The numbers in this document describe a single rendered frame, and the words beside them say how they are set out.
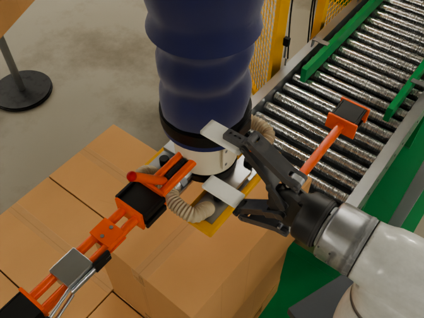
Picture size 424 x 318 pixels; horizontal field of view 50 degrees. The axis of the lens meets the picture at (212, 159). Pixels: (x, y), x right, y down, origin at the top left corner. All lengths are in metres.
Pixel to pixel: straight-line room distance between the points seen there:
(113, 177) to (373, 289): 1.56
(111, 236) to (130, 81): 2.34
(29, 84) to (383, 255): 3.03
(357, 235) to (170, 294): 0.77
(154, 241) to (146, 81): 2.03
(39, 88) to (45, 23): 0.80
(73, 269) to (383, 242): 0.65
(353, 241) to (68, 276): 0.62
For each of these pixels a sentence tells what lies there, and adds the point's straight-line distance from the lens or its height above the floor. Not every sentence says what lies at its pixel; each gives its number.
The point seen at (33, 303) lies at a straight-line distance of 1.02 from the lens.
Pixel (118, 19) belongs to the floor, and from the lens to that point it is 3.91.
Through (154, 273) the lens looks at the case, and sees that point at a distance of 1.34.
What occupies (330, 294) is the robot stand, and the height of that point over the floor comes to 0.75.
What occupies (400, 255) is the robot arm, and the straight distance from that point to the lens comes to 0.62.
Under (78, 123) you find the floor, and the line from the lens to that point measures 3.09.
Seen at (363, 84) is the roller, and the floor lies 0.54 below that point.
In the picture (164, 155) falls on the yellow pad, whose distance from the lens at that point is 1.29.
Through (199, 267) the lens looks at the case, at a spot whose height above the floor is 0.94.
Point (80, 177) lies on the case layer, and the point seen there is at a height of 0.54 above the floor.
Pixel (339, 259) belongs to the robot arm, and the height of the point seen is 1.60.
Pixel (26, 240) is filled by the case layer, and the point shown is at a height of 0.54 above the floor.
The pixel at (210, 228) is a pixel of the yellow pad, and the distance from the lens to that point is 1.18.
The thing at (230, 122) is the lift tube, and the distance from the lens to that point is 1.04.
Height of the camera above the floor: 2.15
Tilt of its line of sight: 51 degrees down
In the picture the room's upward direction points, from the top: straight up
